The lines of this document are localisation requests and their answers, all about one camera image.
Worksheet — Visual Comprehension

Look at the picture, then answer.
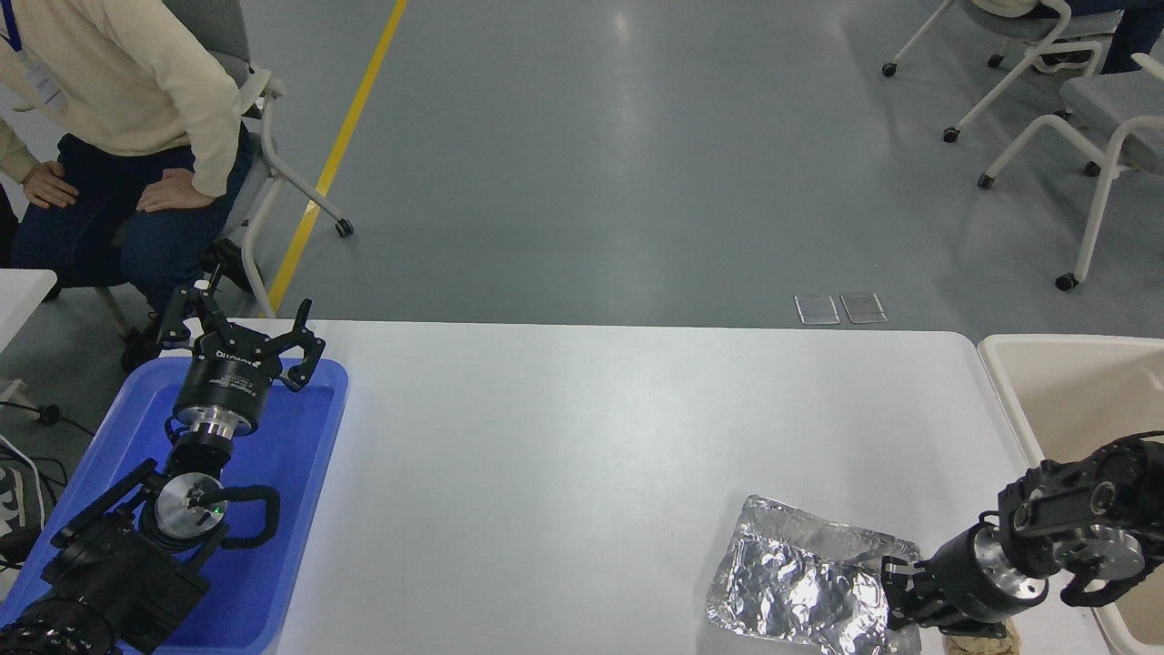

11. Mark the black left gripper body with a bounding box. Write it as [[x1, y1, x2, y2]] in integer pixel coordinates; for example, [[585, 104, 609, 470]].
[[175, 335, 278, 418]]

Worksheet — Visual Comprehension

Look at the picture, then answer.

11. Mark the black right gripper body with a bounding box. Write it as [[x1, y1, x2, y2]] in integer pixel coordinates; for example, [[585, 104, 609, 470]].
[[920, 526, 1007, 629]]

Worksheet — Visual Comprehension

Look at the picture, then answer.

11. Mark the silver foil tray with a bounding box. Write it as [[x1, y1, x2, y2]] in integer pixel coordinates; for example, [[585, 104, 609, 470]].
[[707, 494, 924, 655]]

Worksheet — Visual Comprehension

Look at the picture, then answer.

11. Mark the person's left hand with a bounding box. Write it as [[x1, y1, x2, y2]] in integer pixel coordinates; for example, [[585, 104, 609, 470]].
[[136, 167, 214, 214]]

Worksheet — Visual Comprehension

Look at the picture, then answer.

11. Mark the person's right hand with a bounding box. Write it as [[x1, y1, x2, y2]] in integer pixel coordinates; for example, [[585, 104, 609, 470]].
[[20, 162, 81, 209]]

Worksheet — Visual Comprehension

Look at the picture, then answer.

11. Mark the crumpled tan paper ball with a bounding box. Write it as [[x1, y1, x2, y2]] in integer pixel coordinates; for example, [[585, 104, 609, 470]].
[[944, 632, 1021, 655]]

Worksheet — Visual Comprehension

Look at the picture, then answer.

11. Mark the blue plastic tray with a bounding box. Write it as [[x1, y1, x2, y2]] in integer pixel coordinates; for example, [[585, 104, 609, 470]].
[[0, 357, 350, 655]]

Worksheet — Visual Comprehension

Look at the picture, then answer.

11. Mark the small white table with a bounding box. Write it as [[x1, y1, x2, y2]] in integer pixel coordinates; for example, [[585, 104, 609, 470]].
[[0, 269, 57, 354]]

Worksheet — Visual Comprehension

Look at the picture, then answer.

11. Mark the large pale bin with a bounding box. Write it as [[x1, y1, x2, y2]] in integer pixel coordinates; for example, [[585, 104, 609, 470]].
[[978, 334, 1164, 655]]

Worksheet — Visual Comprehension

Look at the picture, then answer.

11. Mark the white name badge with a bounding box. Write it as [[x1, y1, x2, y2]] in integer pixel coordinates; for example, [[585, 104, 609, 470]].
[[22, 58, 70, 116]]

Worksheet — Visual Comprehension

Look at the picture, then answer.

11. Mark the black cable with plug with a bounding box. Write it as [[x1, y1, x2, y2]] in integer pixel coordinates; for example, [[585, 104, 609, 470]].
[[0, 398, 94, 438]]

